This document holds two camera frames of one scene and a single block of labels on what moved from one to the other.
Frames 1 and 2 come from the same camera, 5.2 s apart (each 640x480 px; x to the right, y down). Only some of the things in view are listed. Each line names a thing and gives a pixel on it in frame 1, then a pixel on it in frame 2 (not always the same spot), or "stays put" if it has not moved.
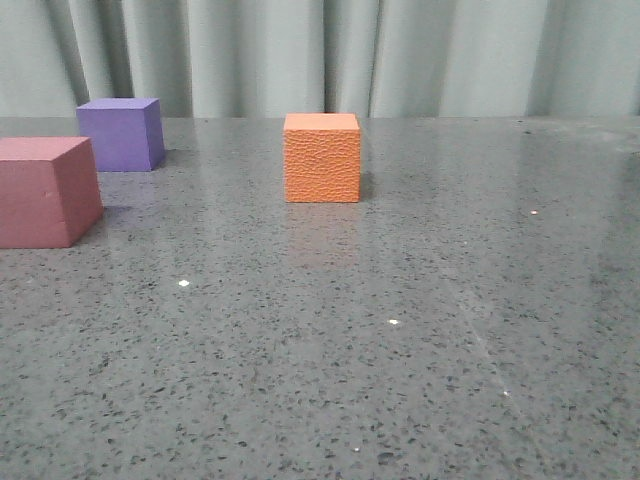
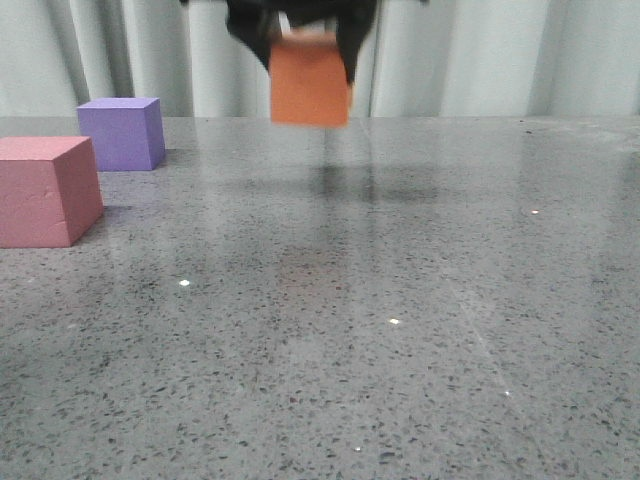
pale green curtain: [375, 58] stays put
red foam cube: [49, 191] stays put
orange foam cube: [322, 158] to [310, 83]
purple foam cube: [126, 133] stays put
